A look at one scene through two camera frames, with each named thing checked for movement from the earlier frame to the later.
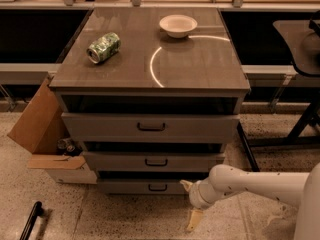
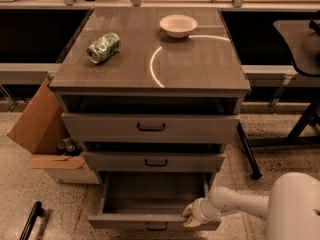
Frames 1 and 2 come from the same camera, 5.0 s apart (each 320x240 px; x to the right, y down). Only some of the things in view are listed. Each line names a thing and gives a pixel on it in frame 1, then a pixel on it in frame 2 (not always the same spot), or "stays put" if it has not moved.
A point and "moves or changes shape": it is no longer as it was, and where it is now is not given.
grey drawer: (141, 187) moves or changes shape
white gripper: (198, 195) to (201, 211)
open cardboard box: (43, 130) stays put
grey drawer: (102, 127) stays put
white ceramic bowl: (178, 25) stays put
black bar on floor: (36, 211) stays put
